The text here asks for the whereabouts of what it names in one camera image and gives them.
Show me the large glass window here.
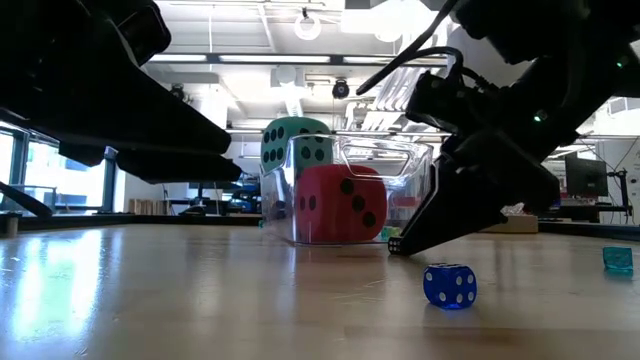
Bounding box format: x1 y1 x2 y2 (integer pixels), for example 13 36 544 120
0 124 121 211

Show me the black computer monitor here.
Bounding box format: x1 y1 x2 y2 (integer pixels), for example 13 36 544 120
567 158 609 197

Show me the large red foam die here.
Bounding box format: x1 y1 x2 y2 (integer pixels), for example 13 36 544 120
294 164 389 245

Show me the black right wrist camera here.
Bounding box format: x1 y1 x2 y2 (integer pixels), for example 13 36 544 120
405 72 484 126

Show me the black metal table frame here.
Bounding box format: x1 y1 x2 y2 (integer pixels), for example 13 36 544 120
0 180 640 241

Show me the clear plastic bin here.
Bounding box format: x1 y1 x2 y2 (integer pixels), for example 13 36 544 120
259 133 435 246

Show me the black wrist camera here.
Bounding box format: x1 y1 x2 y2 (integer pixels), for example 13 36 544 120
405 72 484 126
119 4 172 66

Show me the white hanging ring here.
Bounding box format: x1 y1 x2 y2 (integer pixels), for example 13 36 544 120
293 13 322 41

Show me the large green foam die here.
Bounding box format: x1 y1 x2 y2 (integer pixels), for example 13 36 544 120
260 117 334 176

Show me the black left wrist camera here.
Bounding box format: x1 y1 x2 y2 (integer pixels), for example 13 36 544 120
119 4 172 66

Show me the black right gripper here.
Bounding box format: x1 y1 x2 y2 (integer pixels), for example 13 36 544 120
388 54 621 256

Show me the long ceiling light bar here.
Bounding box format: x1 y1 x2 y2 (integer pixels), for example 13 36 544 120
149 52 449 65

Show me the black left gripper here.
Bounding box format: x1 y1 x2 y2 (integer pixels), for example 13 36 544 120
0 0 232 154

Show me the small blue die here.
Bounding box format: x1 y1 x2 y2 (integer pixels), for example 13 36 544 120
422 263 478 311

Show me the row of wooden blocks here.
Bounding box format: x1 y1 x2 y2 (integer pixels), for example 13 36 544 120
128 198 171 216

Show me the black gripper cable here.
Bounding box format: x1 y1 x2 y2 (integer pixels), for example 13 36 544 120
355 0 466 96

